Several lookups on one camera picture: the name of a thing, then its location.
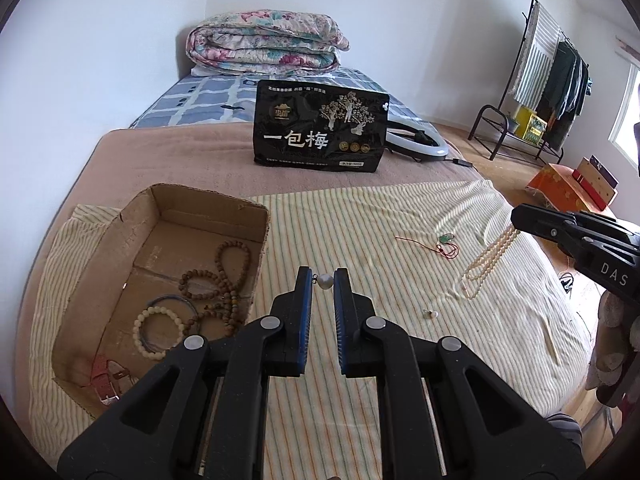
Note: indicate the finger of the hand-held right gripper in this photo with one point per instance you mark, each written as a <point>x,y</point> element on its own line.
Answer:
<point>540,220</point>

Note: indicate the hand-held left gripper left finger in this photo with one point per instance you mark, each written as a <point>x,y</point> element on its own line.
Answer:
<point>304,320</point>

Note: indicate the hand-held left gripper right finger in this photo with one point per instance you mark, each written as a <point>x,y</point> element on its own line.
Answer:
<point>341,320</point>

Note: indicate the pearl earring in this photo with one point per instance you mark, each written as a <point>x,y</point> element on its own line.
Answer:
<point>325,281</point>
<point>429,314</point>

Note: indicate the thin dark bangle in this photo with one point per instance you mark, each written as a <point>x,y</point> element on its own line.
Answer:
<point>170,299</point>

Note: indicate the cardboard box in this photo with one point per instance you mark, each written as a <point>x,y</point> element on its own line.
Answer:
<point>150,260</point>

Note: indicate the person's right hand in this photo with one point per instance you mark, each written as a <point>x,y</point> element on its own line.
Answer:
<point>612,340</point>

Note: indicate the orange cloth covered box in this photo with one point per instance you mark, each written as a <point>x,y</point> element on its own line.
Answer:
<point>555,182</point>

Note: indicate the yellow striped cloth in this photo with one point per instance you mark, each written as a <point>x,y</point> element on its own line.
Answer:
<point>400,290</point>

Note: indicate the tan and red boxes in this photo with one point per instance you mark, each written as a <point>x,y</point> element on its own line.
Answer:
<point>595,182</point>

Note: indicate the yellow crate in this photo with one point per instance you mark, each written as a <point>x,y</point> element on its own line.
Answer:
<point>530,124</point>

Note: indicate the small grey cup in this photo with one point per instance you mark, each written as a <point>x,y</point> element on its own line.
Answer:
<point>513,122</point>

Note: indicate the dark hanging clothes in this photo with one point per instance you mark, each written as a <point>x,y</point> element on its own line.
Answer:
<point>565,90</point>

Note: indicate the window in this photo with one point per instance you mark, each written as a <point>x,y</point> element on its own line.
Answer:
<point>627,120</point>

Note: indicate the striped hanging towel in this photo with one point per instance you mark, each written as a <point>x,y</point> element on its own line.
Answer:
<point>537,55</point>

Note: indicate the person's striped trouser leg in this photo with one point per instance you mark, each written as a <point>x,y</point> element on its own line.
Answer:
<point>565,432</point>

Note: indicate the black clothes rack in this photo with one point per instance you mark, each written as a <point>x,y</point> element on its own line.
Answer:
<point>525,35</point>

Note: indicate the black snack bag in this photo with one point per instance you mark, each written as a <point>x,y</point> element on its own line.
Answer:
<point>320,125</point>

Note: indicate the blue checked bed sheet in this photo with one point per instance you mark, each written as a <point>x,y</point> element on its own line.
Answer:
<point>200,100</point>

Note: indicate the folded floral quilt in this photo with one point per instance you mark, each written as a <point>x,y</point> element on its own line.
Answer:
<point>265,45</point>

